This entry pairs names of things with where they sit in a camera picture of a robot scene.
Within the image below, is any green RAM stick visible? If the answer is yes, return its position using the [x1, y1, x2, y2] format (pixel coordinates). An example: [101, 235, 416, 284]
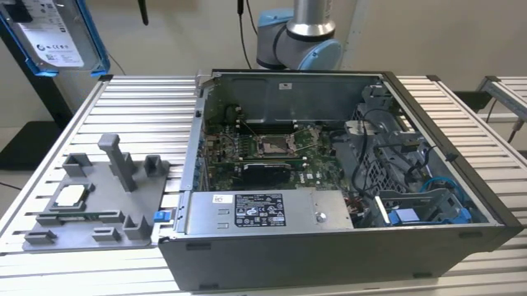
[59, 212, 121, 221]

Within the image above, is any metal slat side table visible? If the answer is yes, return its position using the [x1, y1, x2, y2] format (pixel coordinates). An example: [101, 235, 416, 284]
[454, 75, 527, 144]

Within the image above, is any black PC case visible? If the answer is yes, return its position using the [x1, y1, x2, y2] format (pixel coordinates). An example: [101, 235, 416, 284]
[157, 69, 526, 292]

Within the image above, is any grey perforated drive cage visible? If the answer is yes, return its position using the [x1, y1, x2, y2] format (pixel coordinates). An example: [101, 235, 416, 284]
[340, 102, 448, 200]

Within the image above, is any CPU socket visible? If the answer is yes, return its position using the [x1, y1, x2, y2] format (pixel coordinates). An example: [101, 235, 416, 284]
[255, 134, 296, 157]

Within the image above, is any green motherboard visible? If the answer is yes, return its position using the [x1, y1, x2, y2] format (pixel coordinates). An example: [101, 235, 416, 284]
[201, 118, 356, 194]

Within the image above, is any light blue wire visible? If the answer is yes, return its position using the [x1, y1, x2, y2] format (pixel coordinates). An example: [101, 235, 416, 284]
[423, 176, 468, 212]

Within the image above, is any long black wire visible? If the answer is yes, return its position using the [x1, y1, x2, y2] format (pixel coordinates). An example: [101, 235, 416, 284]
[356, 107, 399, 200]

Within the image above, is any silver CPU chip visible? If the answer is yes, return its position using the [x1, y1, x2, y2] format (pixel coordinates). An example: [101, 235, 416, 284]
[55, 186, 91, 207]

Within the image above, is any black graphics card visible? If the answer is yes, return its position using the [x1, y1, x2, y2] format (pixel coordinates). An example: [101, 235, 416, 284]
[241, 162, 292, 188]

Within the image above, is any grey disk bay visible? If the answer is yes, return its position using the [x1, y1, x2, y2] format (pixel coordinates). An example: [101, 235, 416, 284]
[371, 187, 471, 228]

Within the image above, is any short black wire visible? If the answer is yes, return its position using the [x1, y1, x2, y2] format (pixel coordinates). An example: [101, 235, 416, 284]
[404, 144, 438, 187]

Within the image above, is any metal socket cover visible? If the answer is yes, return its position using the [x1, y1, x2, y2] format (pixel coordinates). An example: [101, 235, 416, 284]
[291, 128, 324, 149]

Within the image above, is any black hanging rod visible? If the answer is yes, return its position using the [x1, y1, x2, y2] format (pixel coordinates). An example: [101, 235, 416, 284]
[139, 0, 151, 26]

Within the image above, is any grey plastic parts rack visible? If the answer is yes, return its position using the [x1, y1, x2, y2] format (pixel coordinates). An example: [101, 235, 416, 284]
[20, 133, 171, 252]

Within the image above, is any thin metal locking lever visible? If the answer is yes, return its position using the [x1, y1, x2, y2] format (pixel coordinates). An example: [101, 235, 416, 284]
[240, 118, 261, 138]

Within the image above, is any grey power supply unit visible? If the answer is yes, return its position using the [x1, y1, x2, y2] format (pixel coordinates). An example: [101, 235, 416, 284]
[181, 189, 356, 234]

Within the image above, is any black hanging cable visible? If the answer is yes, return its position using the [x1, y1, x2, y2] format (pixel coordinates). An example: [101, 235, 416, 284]
[235, 0, 253, 70]

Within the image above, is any silver disk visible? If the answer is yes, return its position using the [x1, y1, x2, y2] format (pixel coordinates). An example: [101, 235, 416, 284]
[0, 0, 111, 78]

